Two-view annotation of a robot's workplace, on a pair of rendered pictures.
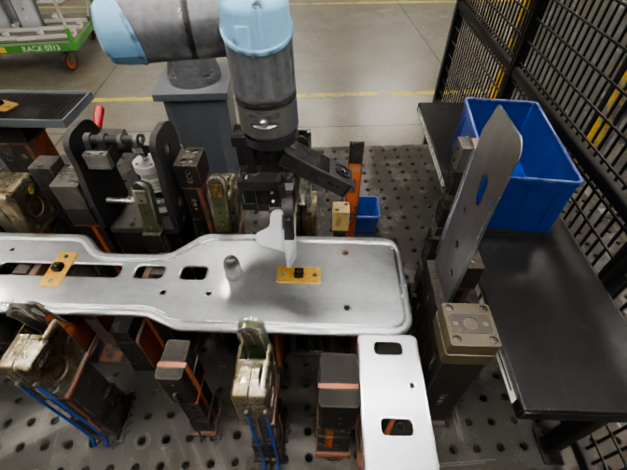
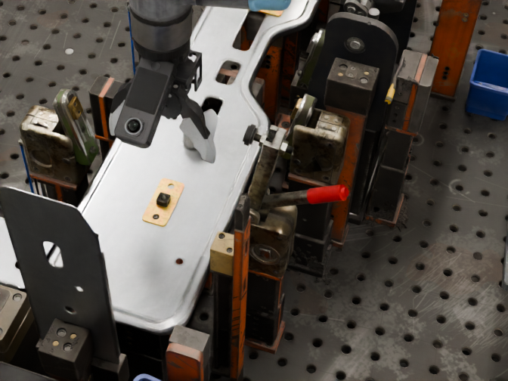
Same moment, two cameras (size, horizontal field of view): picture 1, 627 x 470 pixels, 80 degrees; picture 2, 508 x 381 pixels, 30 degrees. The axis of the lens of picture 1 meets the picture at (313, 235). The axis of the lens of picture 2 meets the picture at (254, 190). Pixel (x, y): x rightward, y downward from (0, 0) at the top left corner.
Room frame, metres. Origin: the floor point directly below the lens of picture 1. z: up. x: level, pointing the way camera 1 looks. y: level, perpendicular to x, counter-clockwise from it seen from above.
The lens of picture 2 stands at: (0.78, -0.75, 2.13)
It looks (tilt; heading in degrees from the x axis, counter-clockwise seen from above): 52 degrees down; 104
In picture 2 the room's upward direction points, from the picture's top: 3 degrees clockwise
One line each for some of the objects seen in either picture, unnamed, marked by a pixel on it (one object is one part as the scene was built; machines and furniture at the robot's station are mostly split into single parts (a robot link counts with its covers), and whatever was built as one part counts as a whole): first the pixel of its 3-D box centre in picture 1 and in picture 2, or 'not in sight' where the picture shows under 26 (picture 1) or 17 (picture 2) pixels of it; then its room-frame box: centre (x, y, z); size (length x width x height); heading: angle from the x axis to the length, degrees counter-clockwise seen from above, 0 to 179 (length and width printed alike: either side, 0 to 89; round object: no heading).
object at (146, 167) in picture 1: (153, 217); (354, 94); (0.66, 0.39, 0.94); 0.18 x 0.13 x 0.49; 88
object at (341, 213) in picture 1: (337, 264); (224, 311); (0.56, -0.06, 0.88); 0.04 x 0.04 x 0.36; 88
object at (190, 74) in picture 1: (190, 60); not in sight; (1.09, 0.34, 1.15); 0.15 x 0.15 x 0.10
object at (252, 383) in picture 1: (261, 410); (64, 189); (0.24, 0.09, 0.87); 0.12 x 0.09 x 0.35; 178
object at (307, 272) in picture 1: (299, 273); (163, 199); (0.44, 0.03, 1.01); 0.08 x 0.04 x 0.01; 88
